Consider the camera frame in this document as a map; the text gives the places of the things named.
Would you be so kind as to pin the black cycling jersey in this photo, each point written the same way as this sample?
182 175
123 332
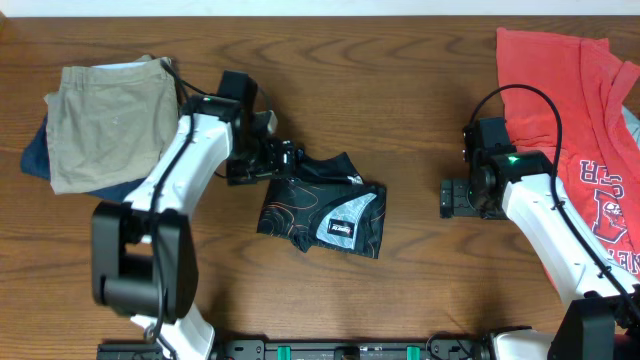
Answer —
327 204

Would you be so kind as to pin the folded khaki shorts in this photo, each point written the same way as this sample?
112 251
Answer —
109 124

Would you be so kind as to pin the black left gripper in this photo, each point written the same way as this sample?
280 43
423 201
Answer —
289 157

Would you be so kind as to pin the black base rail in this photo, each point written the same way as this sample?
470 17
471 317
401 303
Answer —
350 350

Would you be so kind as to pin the red printed t-shirt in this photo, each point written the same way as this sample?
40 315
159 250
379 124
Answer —
564 96

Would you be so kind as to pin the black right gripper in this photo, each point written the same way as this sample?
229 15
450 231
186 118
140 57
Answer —
448 198

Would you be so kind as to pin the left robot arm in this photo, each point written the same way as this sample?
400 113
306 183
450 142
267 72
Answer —
144 265

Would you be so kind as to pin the folded navy blue garment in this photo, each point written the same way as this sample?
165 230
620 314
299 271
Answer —
35 162

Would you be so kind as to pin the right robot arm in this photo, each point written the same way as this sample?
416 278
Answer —
600 296

